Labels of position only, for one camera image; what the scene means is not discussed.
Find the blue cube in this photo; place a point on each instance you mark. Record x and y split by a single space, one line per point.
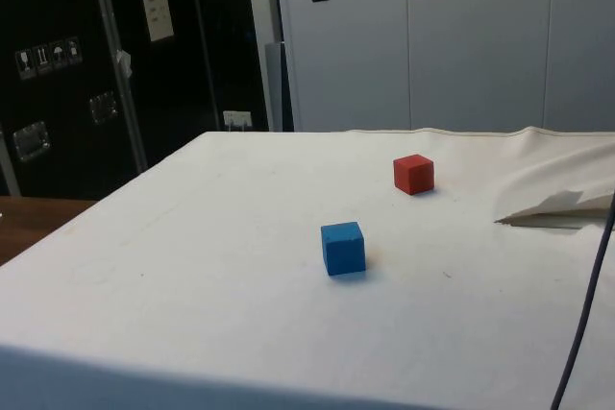
342 250

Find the pale locker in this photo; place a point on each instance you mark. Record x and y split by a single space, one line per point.
581 40
475 40
343 45

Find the black cabinet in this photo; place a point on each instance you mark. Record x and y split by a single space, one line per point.
120 69

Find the red cube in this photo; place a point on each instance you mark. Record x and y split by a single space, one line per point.
412 174

